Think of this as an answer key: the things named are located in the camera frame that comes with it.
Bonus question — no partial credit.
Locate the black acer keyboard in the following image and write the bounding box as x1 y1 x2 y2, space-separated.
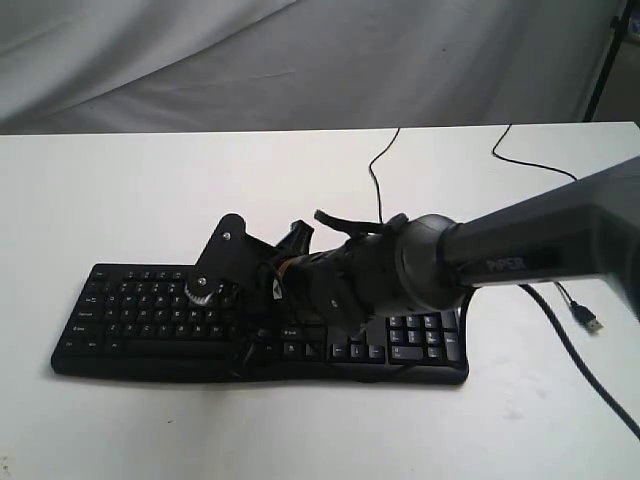
50 264 469 385

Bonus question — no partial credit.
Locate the black tripod stand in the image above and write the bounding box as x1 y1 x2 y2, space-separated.
582 0 635 123

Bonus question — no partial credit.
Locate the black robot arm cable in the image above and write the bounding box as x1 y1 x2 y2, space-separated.
324 282 640 431

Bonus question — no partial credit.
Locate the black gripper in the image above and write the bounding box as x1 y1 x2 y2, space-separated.
185 213 315 381

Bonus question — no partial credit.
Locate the grey backdrop cloth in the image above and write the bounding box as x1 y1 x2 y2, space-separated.
1 1 623 134

